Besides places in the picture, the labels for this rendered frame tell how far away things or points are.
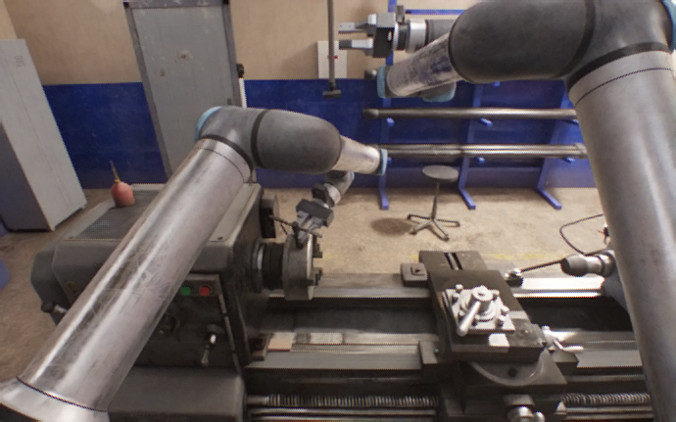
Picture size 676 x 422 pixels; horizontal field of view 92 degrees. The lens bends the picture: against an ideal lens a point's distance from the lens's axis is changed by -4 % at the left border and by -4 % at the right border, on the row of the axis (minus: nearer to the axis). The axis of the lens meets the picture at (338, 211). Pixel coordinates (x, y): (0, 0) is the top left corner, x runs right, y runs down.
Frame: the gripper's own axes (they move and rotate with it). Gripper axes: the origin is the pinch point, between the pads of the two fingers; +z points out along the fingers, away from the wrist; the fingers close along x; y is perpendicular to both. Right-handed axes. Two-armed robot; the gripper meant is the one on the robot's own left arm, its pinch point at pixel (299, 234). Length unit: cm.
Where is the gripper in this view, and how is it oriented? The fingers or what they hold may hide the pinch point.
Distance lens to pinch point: 117.5
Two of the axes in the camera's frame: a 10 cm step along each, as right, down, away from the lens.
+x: -8.8, -3.5, 3.3
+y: 0.3, 6.4, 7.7
